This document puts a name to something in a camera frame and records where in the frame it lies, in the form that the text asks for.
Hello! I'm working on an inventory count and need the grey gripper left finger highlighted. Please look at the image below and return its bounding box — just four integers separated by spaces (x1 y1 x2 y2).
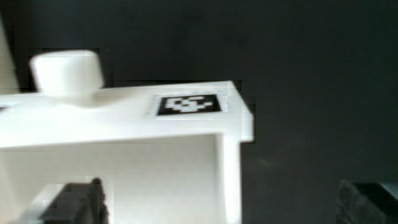
40 178 109 224

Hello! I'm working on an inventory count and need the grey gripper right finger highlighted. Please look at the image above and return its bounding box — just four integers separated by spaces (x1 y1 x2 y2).
336 180 398 224

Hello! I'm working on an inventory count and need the white drawer box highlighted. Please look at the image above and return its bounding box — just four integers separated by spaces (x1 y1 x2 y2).
0 50 255 224

